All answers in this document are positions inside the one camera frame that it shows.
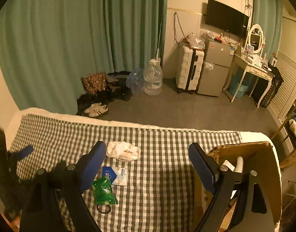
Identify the large green curtain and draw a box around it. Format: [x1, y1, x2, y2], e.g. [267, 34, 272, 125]
[0, 0, 167, 114]

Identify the black wall television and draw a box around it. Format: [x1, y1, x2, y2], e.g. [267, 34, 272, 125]
[205, 0, 249, 38]

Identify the right green curtain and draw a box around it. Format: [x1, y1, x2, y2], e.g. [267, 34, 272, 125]
[252, 0, 283, 59]

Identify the wooden clothes rack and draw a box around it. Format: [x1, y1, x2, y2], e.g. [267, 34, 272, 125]
[270, 100, 296, 169]

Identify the cardboard box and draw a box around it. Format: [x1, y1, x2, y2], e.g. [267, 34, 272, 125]
[193, 141, 282, 231]

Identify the bottled water pack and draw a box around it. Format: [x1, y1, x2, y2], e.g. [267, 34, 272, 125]
[126, 69, 144, 95]

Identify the white sneakers pair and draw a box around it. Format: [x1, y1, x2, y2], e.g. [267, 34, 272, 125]
[84, 103, 108, 118]

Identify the blue waste bin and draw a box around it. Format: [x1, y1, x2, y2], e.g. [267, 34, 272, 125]
[229, 74, 250, 99]

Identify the white oval vanity mirror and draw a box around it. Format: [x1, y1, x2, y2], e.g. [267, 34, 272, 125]
[244, 24, 266, 55]

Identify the large clear water jug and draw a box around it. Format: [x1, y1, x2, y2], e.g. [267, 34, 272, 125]
[143, 59, 163, 96]

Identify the grey mini fridge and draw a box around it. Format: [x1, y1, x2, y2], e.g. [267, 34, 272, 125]
[197, 39, 234, 97]

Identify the white suitcase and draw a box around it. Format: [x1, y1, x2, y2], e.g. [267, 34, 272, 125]
[175, 46, 204, 94]

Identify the white tube in box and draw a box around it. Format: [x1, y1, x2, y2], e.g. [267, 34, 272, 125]
[234, 156, 243, 173]

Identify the crumpled white tissue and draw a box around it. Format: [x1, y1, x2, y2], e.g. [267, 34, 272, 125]
[107, 141, 140, 162]

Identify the black hanging bag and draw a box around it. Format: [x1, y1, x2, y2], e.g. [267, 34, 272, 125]
[261, 63, 284, 108]

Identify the white dressing table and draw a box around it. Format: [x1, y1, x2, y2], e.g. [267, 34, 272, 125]
[223, 54, 274, 108]

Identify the brown patterned bag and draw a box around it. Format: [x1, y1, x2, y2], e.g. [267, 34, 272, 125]
[81, 72, 107, 95]

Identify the green medicine sachet pack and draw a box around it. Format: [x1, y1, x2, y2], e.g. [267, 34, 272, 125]
[92, 177, 118, 205]

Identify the white louvered wardrobe door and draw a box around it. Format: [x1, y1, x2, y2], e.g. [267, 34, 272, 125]
[269, 17, 296, 121]

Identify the blue tissue packet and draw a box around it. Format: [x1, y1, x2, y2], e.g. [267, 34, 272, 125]
[102, 166, 128, 186]

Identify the black hair tie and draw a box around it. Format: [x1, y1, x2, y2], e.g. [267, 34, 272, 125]
[96, 204, 112, 214]

